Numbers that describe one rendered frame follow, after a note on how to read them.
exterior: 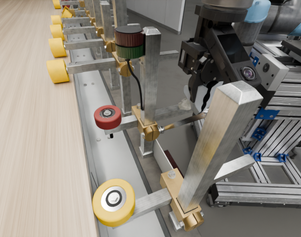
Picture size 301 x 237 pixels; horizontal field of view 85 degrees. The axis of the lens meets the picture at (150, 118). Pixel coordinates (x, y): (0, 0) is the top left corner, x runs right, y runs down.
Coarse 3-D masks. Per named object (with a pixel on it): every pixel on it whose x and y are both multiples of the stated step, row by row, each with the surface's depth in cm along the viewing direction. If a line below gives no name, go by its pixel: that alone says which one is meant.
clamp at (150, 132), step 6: (132, 108) 57; (132, 114) 59; (138, 114) 55; (138, 120) 53; (138, 126) 55; (144, 126) 51; (150, 126) 51; (156, 126) 52; (144, 132) 51; (150, 132) 50; (156, 132) 51; (150, 138) 52; (156, 138) 53
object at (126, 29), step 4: (116, 28) 33; (120, 28) 33; (124, 28) 33; (128, 28) 33; (132, 28) 33; (136, 28) 34; (140, 28) 34; (120, 32) 31; (124, 32) 31; (128, 32) 31; (132, 32) 31; (136, 32) 32; (144, 56) 36; (128, 60) 36; (140, 60) 39; (144, 60) 37; (128, 64) 37; (144, 64) 37; (128, 68) 38; (144, 68) 38; (132, 72) 39; (136, 80) 41; (140, 88) 43; (140, 92) 43; (140, 96) 44; (140, 100) 45
